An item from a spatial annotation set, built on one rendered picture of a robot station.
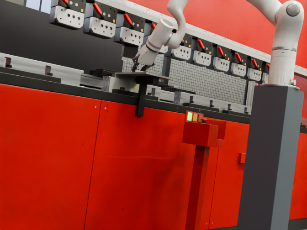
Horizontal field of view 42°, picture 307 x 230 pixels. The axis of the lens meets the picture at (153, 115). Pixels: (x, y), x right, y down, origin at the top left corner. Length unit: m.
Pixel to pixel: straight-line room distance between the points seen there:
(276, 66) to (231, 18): 0.97
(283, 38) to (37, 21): 1.45
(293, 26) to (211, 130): 0.66
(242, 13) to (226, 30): 0.22
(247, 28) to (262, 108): 1.17
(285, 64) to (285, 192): 0.62
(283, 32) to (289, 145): 0.55
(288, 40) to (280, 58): 0.09
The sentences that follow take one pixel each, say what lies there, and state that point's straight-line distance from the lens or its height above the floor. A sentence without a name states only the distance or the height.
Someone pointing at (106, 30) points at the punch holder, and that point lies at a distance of 2.20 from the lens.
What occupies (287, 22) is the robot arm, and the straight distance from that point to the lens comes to 2.07.
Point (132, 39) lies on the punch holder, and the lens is 2.30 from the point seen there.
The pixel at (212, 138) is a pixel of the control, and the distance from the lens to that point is 2.21.
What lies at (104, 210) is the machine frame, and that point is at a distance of 2.16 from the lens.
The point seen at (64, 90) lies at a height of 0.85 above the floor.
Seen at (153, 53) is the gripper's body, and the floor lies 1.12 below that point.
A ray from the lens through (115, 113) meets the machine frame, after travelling 2.10.
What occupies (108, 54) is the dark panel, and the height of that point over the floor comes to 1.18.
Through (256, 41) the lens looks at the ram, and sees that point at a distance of 3.19.
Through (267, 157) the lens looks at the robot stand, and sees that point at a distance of 2.01.
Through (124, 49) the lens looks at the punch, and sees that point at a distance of 2.31.
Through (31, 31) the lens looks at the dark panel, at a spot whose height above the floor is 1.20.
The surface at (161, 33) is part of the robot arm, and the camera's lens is 2.11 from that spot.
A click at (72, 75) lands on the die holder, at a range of 2.09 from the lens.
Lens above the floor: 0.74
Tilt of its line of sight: 1 degrees up
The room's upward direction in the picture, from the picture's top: 7 degrees clockwise
